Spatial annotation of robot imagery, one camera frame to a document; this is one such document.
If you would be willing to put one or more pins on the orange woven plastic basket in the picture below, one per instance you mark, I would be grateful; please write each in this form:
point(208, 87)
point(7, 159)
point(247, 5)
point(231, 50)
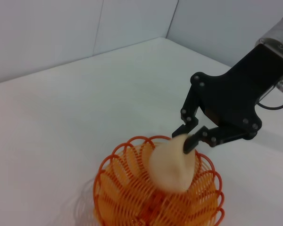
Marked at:
point(122, 188)

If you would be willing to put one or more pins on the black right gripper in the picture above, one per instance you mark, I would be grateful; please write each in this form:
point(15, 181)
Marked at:
point(235, 99)

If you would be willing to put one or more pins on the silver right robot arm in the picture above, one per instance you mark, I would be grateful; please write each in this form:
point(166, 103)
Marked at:
point(279, 33)

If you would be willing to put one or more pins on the pale round bread bun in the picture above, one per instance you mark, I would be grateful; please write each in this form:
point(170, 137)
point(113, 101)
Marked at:
point(171, 167)

